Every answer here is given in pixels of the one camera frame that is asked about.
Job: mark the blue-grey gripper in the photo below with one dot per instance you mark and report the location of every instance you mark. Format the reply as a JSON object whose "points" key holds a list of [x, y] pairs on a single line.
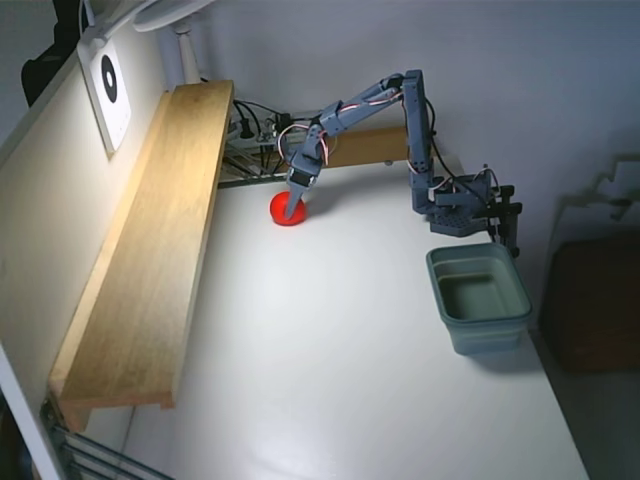
{"points": [[301, 180]]}

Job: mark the red ball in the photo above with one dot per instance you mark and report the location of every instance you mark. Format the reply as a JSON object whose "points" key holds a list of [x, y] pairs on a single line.
{"points": [[277, 209]]}

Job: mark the blue-grey robot arm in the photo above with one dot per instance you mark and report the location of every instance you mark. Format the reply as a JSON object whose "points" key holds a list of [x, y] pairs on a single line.
{"points": [[417, 125]]}

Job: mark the grey plastic container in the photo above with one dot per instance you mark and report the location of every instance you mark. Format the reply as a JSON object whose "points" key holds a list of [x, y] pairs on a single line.
{"points": [[480, 340]]}

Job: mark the short wooden beam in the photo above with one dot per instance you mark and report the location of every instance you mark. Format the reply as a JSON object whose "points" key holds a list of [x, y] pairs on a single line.
{"points": [[370, 147]]}

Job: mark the long wooden shelf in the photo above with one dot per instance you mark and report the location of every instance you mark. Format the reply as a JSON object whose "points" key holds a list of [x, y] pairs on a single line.
{"points": [[165, 225]]}

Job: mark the white desk lamp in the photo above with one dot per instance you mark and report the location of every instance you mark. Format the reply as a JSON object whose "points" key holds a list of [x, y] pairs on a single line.
{"points": [[187, 55]]}

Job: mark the white panel with black circle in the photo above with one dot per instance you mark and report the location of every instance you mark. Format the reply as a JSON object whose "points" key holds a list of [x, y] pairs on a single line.
{"points": [[117, 125]]}

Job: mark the black table clamp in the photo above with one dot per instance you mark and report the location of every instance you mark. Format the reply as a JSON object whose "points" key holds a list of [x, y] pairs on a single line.
{"points": [[510, 225]]}

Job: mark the dark brown cabinet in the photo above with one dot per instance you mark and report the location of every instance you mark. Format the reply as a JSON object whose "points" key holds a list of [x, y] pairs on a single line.
{"points": [[600, 310]]}

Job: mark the grey metal frame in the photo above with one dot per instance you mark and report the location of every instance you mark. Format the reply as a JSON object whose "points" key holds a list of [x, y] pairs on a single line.
{"points": [[100, 457]]}

